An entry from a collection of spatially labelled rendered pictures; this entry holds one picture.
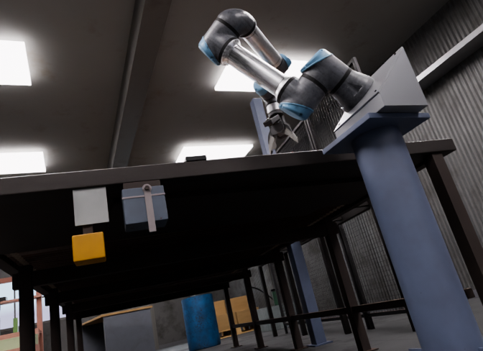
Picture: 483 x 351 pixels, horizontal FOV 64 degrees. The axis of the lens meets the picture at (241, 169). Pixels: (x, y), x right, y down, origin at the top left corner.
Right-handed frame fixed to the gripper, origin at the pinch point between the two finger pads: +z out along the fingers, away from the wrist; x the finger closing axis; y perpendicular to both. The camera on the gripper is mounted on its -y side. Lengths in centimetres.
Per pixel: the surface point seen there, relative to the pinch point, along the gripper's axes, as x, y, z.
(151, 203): 17, -72, 28
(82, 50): 192, 34, -197
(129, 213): 22, -77, 30
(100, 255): 28, -84, 42
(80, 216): 33, -87, 28
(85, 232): 33, -85, 34
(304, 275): 89, 163, 48
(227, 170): 2, -47, 18
